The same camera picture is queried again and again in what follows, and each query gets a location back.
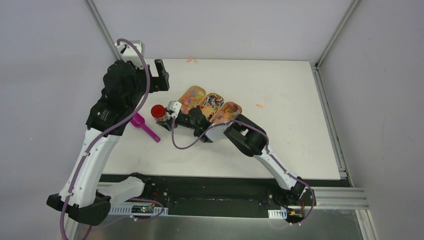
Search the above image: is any red jar lid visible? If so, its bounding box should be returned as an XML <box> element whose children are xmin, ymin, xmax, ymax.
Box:
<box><xmin>150</xmin><ymin>104</ymin><xmax>167</xmax><ymax>119</ymax></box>

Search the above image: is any magenta plastic scoop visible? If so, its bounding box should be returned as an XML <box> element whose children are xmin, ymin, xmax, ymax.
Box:
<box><xmin>130</xmin><ymin>113</ymin><xmax>161</xmax><ymax>143</ymax></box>

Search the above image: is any clear plastic jar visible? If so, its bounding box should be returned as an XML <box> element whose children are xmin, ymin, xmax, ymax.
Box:
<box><xmin>150</xmin><ymin>104</ymin><xmax>170</xmax><ymax>124</ymax></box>

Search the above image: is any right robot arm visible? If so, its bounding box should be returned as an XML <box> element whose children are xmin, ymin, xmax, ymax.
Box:
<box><xmin>155</xmin><ymin>106</ymin><xmax>317</xmax><ymax>209</ymax></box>

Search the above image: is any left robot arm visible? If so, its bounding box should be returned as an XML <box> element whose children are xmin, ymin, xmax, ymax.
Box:
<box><xmin>46</xmin><ymin>59</ymin><xmax>170</xmax><ymax>226</ymax></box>

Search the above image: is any tray of gummy candies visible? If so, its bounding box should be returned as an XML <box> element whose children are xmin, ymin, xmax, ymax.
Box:
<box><xmin>178</xmin><ymin>85</ymin><xmax>206</xmax><ymax>114</ymax></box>

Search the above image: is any tray of lollipop candies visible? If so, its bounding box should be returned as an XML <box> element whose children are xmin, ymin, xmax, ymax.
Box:
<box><xmin>198</xmin><ymin>93</ymin><xmax>224</xmax><ymax>122</ymax></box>

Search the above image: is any tray of popsicle candies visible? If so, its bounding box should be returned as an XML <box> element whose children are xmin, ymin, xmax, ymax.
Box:
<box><xmin>210</xmin><ymin>101</ymin><xmax>242</xmax><ymax>124</ymax></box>

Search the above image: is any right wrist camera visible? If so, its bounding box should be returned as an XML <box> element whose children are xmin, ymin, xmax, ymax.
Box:
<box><xmin>166</xmin><ymin>100</ymin><xmax>182</xmax><ymax>118</ymax></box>

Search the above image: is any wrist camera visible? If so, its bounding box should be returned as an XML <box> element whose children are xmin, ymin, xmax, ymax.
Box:
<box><xmin>166</xmin><ymin>100</ymin><xmax>182</xmax><ymax>118</ymax></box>
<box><xmin>114</xmin><ymin>40</ymin><xmax>145</xmax><ymax>70</ymax></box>

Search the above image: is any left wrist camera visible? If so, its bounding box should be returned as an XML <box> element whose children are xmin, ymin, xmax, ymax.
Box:
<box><xmin>114</xmin><ymin>40</ymin><xmax>145</xmax><ymax>70</ymax></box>

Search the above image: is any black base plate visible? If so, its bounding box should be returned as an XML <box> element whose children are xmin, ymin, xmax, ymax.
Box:
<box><xmin>99</xmin><ymin>174</ymin><xmax>317</xmax><ymax>220</ymax></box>

